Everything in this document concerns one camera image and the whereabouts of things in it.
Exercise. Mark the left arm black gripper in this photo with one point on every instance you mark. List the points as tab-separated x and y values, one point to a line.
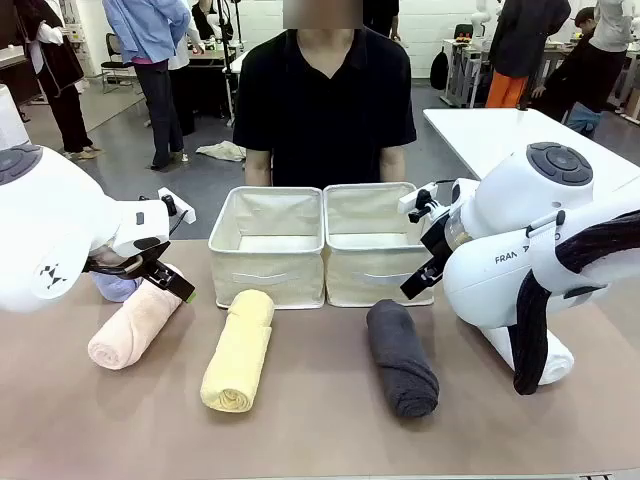
156	270

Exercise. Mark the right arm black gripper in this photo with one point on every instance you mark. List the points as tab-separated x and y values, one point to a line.
437	245

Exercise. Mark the pink towel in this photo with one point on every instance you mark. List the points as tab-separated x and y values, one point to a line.
130	325

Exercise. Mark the lavender blue towel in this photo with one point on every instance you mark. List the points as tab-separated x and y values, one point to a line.
116	290

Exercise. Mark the dark grey towel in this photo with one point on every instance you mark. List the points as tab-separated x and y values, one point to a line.
402	355

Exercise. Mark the yellow towel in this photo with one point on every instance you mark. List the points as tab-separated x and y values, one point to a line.
240	350

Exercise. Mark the white towel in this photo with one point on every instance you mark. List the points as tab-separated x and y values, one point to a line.
557	360

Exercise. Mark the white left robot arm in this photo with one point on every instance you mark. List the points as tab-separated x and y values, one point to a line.
50	215

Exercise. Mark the person's left forearm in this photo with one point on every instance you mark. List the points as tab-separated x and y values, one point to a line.
393	165

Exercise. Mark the person's right forearm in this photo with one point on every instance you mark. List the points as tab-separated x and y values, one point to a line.
258	167

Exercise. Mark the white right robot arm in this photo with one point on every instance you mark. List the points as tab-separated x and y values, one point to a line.
505	240

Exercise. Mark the cream fabric storage bin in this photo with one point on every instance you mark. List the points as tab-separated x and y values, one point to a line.
370	280
265	285

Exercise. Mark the beige cloth on floor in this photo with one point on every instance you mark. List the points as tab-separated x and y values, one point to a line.
222	150

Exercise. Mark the white side table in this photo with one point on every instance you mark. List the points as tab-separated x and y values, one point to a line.
480	135

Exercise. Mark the person in black polo shirt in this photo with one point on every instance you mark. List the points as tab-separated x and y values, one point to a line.
325	110

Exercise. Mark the black backpack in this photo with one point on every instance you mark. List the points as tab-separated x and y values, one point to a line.
439	70

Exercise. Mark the grey metal workbench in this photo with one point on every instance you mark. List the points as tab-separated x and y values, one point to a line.
462	70

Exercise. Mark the black stand pole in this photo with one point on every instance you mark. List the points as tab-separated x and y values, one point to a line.
229	65

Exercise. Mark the black office chair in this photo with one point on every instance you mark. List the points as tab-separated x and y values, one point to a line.
117	65

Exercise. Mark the bystander in blue shirt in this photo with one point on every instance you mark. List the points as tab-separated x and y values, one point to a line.
150	50

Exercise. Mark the bystander in black vest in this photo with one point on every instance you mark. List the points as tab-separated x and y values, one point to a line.
60	70

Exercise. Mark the bystander in orange trousers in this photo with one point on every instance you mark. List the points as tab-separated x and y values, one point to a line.
520	40

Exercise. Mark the bent-over bystander in black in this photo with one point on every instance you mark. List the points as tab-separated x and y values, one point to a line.
585	70

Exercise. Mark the bystander in grey shirt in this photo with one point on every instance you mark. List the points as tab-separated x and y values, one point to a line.
612	25

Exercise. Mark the right arm white wrist camera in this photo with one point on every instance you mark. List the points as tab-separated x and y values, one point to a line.
422	197

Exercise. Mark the arm white wrist camera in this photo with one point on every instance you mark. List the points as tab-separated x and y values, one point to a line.
422	197
175	202

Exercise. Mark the left arm white wrist camera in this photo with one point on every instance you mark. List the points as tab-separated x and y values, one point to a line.
175	202

